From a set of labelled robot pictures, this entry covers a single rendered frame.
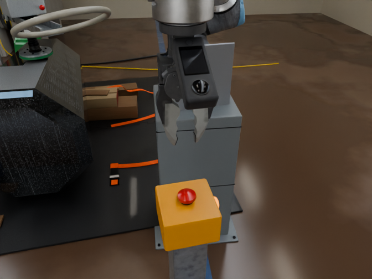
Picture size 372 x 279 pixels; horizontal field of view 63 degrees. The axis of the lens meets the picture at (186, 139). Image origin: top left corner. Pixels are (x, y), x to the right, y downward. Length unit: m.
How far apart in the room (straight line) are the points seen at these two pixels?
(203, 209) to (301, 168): 2.00
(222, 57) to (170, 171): 0.61
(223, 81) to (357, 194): 1.46
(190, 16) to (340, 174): 2.31
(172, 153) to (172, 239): 0.87
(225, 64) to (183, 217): 0.92
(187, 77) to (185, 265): 0.47
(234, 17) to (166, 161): 0.73
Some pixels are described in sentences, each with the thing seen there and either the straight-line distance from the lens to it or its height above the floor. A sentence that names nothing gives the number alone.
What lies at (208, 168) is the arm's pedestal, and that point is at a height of 0.55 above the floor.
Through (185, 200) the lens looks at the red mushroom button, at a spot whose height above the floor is 1.10.
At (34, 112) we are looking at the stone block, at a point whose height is 0.70.
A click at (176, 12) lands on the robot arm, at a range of 0.44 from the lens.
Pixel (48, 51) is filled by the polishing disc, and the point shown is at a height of 0.87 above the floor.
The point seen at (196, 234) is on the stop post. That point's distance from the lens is 0.64.
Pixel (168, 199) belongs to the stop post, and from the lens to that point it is 0.65.
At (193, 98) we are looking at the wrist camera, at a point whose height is 1.36.
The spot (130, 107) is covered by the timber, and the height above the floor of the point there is 0.14.
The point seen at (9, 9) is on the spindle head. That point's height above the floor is 1.16.
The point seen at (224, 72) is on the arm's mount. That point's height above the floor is 1.02.
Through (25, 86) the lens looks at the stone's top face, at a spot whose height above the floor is 0.81.
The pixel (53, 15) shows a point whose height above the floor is 1.25.
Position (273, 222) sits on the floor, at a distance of 2.10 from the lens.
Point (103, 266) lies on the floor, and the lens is 1.90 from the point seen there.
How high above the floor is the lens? 1.54
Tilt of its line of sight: 34 degrees down
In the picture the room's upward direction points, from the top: straight up
